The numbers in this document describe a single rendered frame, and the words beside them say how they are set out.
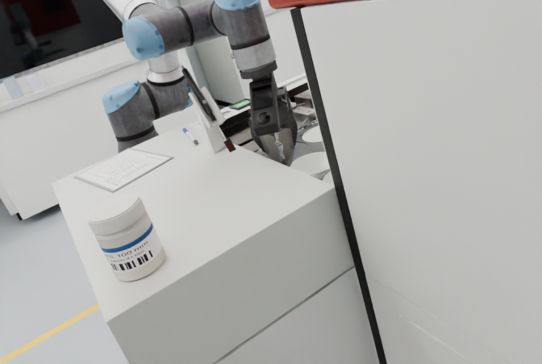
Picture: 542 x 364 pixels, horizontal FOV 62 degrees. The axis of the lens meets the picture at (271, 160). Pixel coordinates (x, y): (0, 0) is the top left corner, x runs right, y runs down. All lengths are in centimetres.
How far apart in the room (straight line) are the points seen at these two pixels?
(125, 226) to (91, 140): 317
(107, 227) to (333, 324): 39
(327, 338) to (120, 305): 34
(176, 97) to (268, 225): 81
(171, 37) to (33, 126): 288
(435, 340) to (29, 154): 334
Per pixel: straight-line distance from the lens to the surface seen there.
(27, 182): 377
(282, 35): 429
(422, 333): 69
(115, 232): 59
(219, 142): 92
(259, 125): 78
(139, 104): 134
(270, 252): 63
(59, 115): 369
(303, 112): 118
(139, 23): 85
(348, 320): 79
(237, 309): 65
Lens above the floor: 128
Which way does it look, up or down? 23 degrees down
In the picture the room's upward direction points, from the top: 17 degrees counter-clockwise
